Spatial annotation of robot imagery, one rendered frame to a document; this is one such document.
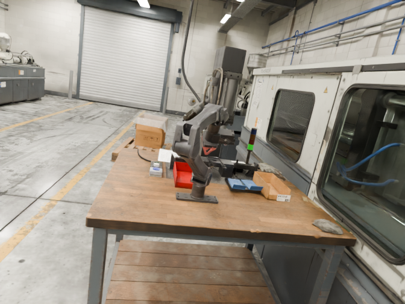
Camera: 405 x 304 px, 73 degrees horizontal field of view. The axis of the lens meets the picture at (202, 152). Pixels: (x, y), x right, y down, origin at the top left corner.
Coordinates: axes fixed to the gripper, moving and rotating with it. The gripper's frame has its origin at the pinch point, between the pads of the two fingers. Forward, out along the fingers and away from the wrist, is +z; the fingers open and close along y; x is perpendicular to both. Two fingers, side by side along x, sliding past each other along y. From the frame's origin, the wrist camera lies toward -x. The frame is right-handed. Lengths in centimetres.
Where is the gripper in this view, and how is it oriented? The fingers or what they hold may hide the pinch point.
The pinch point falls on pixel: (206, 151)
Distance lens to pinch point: 139.2
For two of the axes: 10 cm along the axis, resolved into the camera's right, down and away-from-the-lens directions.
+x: -9.8, -1.1, -1.8
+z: -2.0, 6.8, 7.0
